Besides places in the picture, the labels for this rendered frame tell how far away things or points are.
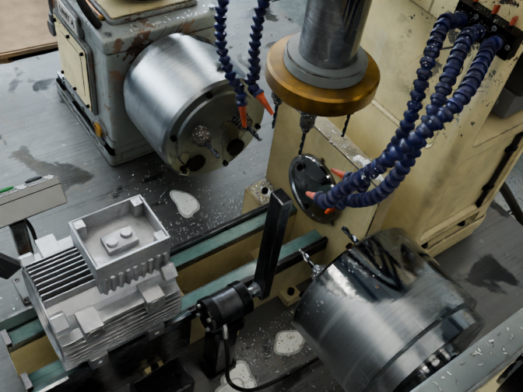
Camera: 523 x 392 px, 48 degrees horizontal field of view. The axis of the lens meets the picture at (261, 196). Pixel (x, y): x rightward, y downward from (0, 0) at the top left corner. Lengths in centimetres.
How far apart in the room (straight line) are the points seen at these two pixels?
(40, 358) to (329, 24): 76
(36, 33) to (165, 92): 200
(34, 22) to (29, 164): 177
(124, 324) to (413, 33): 67
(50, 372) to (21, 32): 230
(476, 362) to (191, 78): 71
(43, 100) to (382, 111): 93
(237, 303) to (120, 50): 60
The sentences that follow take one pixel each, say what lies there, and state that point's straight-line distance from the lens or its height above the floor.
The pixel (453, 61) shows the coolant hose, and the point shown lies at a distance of 83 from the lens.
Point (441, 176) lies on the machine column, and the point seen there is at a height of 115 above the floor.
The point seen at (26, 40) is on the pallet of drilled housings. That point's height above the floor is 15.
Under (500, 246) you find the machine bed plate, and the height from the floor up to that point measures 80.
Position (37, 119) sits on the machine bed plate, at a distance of 165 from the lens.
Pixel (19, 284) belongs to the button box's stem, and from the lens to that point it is 131.
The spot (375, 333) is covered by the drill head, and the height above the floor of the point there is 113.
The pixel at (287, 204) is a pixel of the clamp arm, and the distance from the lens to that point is 84.
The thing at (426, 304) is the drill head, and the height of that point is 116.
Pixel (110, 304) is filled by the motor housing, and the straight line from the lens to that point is 95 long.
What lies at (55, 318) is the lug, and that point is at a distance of 91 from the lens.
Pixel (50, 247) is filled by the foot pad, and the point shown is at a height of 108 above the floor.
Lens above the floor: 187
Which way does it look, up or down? 48 degrees down
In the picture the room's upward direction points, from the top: 10 degrees clockwise
